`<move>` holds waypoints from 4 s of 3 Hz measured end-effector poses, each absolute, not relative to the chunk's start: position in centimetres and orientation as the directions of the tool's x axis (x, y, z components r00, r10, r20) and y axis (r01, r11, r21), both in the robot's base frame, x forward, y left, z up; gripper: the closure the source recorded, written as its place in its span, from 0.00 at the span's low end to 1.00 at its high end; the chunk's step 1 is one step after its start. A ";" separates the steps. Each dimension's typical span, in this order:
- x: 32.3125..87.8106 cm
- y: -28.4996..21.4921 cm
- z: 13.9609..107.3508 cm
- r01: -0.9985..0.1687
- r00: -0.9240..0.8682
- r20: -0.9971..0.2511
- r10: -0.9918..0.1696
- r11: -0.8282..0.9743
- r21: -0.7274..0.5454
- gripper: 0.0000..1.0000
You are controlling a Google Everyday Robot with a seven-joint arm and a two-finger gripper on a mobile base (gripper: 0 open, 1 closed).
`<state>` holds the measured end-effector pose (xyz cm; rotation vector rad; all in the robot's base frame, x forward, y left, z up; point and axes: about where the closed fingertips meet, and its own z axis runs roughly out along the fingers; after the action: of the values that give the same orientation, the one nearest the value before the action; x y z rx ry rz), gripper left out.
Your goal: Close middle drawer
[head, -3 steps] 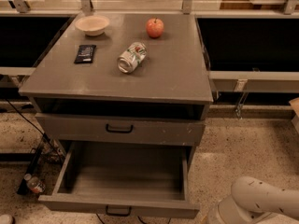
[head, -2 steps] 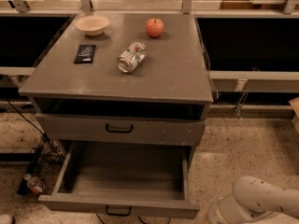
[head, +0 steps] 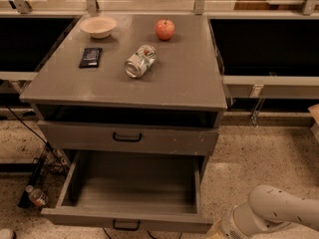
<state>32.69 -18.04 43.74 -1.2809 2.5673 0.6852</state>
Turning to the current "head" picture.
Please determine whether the grey top drawer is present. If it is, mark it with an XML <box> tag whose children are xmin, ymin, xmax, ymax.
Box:
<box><xmin>38</xmin><ymin>120</ymin><xmax>218</xmax><ymax>155</ymax></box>

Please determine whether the silver green soda can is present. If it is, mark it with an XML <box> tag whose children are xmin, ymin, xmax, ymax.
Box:
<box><xmin>125</xmin><ymin>45</ymin><xmax>157</xmax><ymax>79</ymax></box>

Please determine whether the red apple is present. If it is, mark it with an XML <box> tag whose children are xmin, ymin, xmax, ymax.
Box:
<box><xmin>156</xmin><ymin>19</ymin><xmax>174</xmax><ymax>41</ymax></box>

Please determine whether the dark snack bar packet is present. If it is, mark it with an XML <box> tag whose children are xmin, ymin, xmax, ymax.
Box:
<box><xmin>79</xmin><ymin>48</ymin><xmax>103</xmax><ymax>68</ymax></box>

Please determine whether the beige paper bowl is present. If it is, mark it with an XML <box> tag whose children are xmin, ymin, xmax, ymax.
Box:
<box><xmin>80</xmin><ymin>16</ymin><xmax>117</xmax><ymax>39</ymax></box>

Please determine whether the plastic bottle on floor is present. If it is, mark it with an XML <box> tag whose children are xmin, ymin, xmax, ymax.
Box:
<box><xmin>25</xmin><ymin>185</ymin><xmax>49</xmax><ymax>206</ymax></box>

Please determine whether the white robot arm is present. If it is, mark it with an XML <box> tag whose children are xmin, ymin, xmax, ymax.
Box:
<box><xmin>206</xmin><ymin>185</ymin><xmax>319</xmax><ymax>239</ymax></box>

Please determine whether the grey drawer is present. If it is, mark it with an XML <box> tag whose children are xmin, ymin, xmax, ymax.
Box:
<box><xmin>38</xmin><ymin>120</ymin><xmax>218</xmax><ymax>155</ymax></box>
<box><xmin>42</xmin><ymin>151</ymin><xmax>212</xmax><ymax>233</ymax></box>

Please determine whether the metal bracket under shelf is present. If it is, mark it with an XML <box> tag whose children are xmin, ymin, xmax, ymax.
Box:
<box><xmin>249</xmin><ymin>85</ymin><xmax>264</xmax><ymax>126</ymax></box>

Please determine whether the black power strip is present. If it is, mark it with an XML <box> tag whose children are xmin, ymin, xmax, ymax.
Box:
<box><xmin>18</xmin><ymin>153</ymin><xmax>46</xmax><ymax>208</ymax></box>

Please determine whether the grey drawer cabinet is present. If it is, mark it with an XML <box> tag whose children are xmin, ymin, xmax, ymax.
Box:
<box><xmin>19</xmin><ymin>13</ymin><xmax>229</xmax><ymax>171</ymax></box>

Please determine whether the black cable on floor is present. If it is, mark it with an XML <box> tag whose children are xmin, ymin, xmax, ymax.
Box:
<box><xmin>4</xmin><ymin>105</ymin><xmax>68</xmax><ymax>171</ymax></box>

